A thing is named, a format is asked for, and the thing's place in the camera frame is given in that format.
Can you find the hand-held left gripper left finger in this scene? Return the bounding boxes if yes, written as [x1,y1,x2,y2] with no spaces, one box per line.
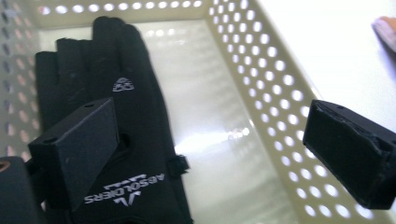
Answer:
[27,96,120,213]

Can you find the black glove with white print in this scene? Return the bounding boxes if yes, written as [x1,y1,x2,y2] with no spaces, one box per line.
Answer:
[34,16,194,224]

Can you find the pale yellow plastic basket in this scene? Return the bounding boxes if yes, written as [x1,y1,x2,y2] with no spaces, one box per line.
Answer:
[0,0,395,224]

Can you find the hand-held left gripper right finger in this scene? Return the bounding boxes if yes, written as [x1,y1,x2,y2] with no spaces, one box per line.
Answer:
[302,99,396,211]

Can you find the beige knit glove orange fingertips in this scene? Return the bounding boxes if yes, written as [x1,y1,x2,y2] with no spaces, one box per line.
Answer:
[371,16,396,54]

